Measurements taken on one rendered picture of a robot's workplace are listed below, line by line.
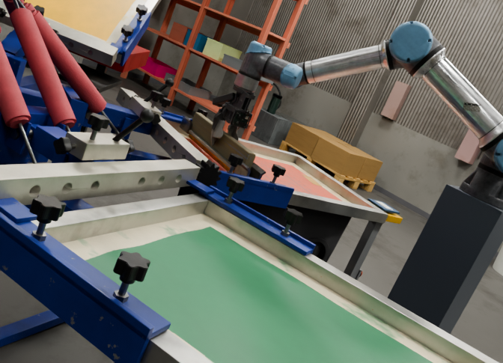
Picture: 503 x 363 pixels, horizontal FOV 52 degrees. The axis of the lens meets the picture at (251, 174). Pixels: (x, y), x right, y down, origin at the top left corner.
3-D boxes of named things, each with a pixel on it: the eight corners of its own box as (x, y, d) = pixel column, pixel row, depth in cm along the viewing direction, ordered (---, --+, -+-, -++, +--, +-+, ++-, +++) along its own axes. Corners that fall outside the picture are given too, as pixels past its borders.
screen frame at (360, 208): (296, 162, 234) (299, 155, 233) (384, 224, 189) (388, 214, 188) (137, 120, 188) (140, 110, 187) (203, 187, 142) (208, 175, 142)
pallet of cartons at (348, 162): (375, 192, 807) (389, 164, 795) (341, 188, 730) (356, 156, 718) (309, 155, 894) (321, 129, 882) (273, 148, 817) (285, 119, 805)
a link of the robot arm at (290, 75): (308, 69, 168) (278, 57, 170) (300, 66, 157) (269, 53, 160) (299, 92, 169) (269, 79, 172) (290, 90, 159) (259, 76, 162)
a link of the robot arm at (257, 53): (271, 47, 159) (247, 37, 162) (257, 81, 162) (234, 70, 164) (278, 51, 167) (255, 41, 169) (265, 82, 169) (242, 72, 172)
